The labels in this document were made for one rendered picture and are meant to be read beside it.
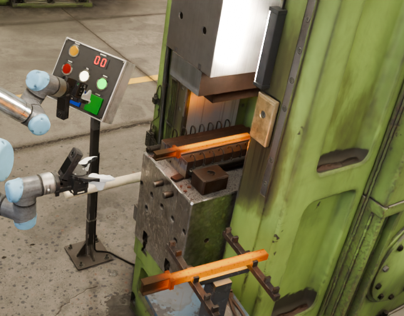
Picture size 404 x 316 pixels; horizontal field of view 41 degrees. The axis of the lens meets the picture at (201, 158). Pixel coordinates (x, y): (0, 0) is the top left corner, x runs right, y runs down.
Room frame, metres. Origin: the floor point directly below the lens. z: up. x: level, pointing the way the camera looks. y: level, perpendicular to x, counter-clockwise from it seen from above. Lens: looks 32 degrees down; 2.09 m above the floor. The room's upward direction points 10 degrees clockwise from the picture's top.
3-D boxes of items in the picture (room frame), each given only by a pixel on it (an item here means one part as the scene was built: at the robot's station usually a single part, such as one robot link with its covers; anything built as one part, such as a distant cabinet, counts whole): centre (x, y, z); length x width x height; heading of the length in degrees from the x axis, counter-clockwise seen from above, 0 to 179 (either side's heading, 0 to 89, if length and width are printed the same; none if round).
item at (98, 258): (2.21, 0.52, 0.05); 0.22 x 0.22 x 0.09; 39
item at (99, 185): (1.53, 0.33, 0.97); 0.09 x 0.03 x 0.06; 93
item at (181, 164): (1.95, -0.05, 0.96); 0.42 x 0.20 x 0.09; 129
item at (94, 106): (2.05, 0.49, 1.01); 0.07 x 0.05 x 0.07; 64
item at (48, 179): (1.47, 0.50, 0.98); 0.08 x 0.05 x 0.08; 39
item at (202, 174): (1.71, -0.05, 0.95); 0.12 x 0.08 x 0.06; 129
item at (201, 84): (1.95, -0.05, 1.32); 0.42 x 0.20 x 0.10; 129
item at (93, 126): (2.20, 0.52, 0.54); 0.04 x 0.04 x 1.08; 39
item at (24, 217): (1.43, 0.58, 0.88); 0.11 x 0.08 x 0.11; 79
